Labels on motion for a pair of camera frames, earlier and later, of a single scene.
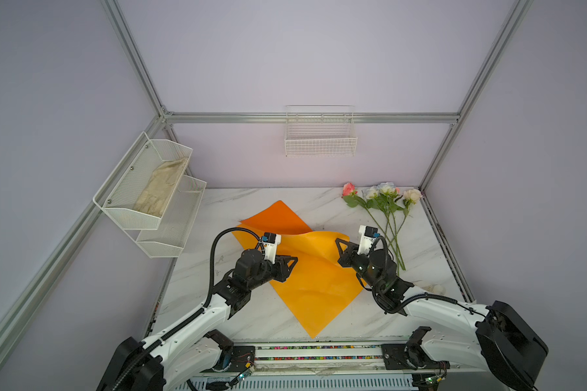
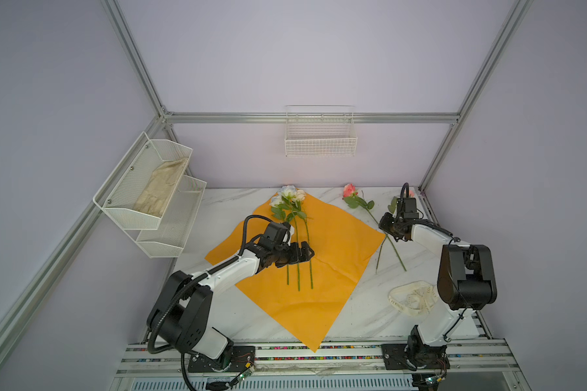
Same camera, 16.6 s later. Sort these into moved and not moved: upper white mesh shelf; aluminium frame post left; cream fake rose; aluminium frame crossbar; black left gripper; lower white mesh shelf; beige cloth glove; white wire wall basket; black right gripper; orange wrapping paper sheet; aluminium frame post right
Moved: black right gripper; black left gripper; cream fake rose; orange wrapping paper sheet
Not moved: white wire wall basket; upper white mesh shelf; aluminium frame post right; beige cloth glove; aluminium frame post left; aluminium frame crossbar; lower white mesh shelf
